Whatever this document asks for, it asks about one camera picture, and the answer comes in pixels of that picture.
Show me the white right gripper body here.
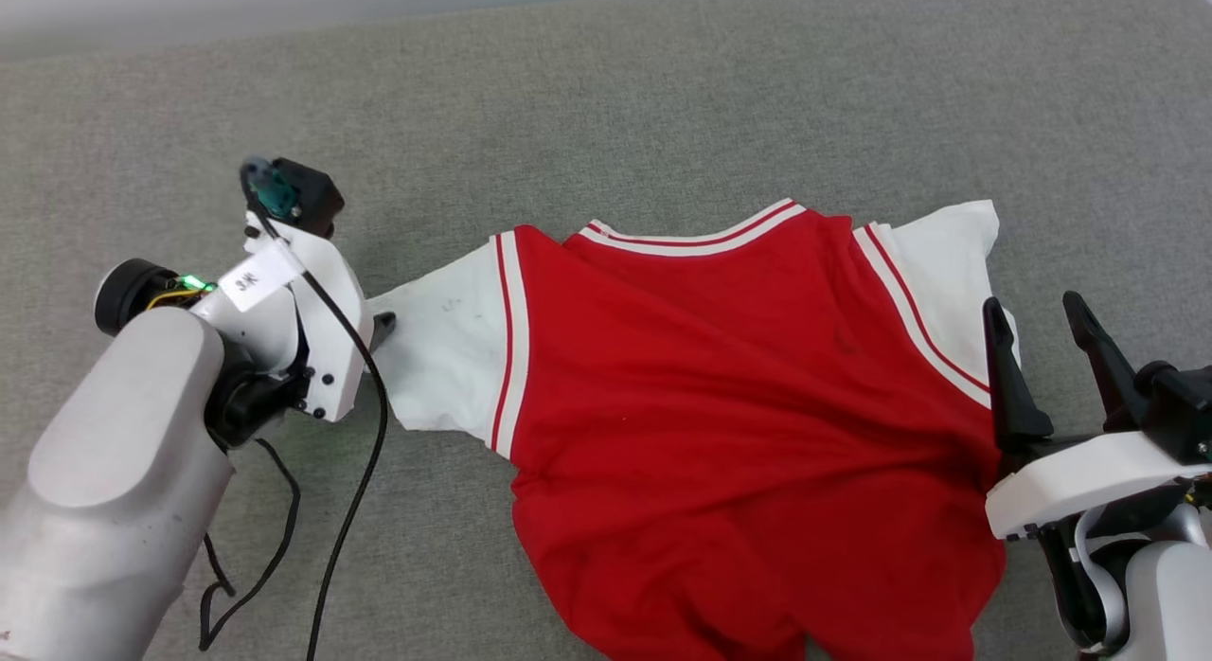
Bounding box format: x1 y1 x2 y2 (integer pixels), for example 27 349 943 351
985 432 1212 542

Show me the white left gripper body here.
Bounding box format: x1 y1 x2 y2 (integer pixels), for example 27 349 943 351
194 211 376 423

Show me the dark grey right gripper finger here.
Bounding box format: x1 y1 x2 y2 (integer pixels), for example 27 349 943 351
1062 290 1152 434
981 296 1055 452

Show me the red and white shirt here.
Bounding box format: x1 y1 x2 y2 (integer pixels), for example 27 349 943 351
365 199 1024 661

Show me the white paper label tag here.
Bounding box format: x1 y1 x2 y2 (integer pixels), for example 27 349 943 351
219 243 307 313

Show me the grey fabric sofa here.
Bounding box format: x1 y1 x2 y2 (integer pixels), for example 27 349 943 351
0 0 1212 661

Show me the long thin black cable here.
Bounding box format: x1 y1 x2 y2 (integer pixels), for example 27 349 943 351
242 161 390 661

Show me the looped thin black cable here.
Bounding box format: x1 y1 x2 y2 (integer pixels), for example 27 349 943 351
197 438 303 653

